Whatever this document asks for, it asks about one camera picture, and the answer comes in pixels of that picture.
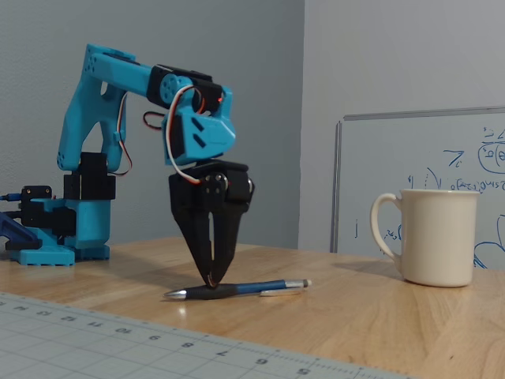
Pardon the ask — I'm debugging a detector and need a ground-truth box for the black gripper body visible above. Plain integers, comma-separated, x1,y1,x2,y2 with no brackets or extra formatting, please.
168,159,256,222

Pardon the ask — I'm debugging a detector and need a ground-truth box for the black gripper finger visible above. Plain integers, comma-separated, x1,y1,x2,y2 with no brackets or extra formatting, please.
212,209,248,286
172,208,216,287

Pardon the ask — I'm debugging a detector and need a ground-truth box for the blue and black pen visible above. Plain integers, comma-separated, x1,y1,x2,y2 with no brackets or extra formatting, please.
162,278,313,302

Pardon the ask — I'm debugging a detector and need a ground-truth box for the grey gridded cutting mat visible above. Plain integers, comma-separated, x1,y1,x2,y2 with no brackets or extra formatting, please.
0,291,420,379

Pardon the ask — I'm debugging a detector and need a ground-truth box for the dark blue table clamp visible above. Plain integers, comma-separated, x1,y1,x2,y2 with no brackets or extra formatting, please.
0,210,43,251

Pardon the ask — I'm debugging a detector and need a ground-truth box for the whiteboard with blue drawings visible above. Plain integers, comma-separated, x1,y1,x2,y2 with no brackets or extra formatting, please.
330,105,505,271

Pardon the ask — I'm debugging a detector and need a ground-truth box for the cream ceramic mug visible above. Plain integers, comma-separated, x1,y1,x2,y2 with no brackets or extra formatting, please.
369,189,481,288

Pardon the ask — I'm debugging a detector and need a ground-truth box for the white red servo cable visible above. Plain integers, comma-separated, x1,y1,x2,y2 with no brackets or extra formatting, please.
163,84,208,187
107,91,134,177

